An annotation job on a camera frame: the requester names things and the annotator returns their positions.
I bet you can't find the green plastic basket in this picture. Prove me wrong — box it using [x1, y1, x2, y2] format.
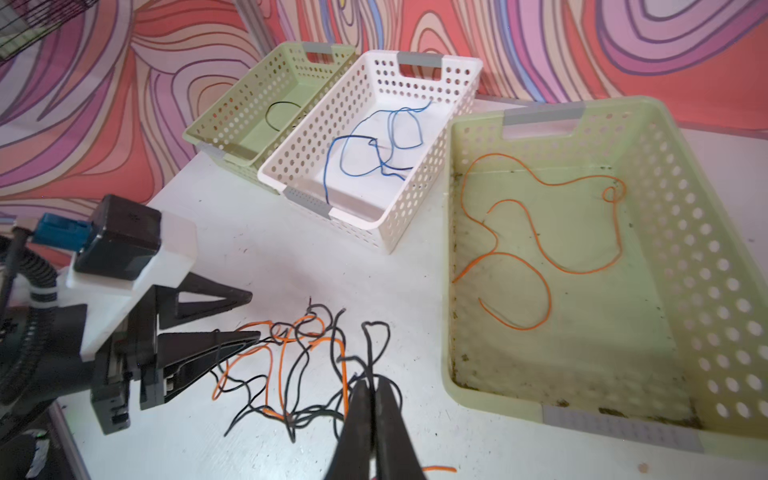
[442, 97, 767, 462]
[183, 42, 358, 186]

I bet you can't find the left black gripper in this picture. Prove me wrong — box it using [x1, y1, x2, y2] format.
[1, 272, 261, 435]

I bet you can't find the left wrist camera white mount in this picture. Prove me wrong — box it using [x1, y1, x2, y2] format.
[32, 194, 198, 360]

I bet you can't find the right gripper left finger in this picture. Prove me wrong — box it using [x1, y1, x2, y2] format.
[324, 382, 374, 480]

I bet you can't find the black wire basket left wall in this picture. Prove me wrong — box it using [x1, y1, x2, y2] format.
[1, 0, 98, 65]

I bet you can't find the right green plastic basket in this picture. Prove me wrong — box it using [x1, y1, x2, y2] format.
[442, 97, 767, 462]

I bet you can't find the white plastic basket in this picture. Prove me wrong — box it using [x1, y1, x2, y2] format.
[258, 50, 483, 254]

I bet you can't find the black corrugated hose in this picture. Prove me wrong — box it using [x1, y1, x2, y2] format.
[0, 233, 61, 406]

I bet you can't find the orange cable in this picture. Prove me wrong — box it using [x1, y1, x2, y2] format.
[451, 152, 628, 332]
[211, 317, 458, 475]

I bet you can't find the blue cable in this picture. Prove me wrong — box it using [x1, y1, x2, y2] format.
[322, 98, 433, 205]

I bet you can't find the left green plastic basket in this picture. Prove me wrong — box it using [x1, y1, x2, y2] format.
[183, 42, 358, 186]

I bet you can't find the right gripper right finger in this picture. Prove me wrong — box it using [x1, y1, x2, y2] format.
[374, 377, 426, 480]

